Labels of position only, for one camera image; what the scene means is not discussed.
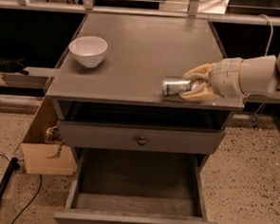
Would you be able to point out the open grey middle drawer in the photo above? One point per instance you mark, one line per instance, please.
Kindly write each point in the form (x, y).
(124, 187)

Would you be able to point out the white ceramic bowl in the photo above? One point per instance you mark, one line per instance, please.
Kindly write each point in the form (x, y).
(88, 51)

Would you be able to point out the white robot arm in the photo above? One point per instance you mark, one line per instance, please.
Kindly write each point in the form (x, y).
(258, 76)

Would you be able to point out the cardboard box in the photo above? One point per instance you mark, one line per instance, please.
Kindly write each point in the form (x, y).
(46, 158)

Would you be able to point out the metal bracket clamp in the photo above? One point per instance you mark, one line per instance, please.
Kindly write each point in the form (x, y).
(254, 116)

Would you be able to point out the round metal drawer knob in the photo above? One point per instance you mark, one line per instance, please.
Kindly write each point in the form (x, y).
(142, 141)

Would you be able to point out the silver redbull can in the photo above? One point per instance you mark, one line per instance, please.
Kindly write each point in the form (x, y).
(171, 87)

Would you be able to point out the grey wooden drawer cabinet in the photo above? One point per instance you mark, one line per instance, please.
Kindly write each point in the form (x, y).
(126, 87)

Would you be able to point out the closed grey top drawer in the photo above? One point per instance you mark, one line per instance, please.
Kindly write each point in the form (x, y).
(126, 137)

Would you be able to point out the black metal bar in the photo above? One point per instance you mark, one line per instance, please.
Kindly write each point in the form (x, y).
(0, 189)

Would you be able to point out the black object on ledge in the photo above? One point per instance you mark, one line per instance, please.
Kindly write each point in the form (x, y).
(12, 66)

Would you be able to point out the grey horizontal rail frame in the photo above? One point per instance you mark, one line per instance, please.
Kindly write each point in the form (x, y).
(231, 11)

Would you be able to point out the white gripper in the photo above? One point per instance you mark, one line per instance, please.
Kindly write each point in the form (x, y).
(226, 77)

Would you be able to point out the crumpled brown paper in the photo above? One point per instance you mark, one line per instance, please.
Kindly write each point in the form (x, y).
(52, 135)

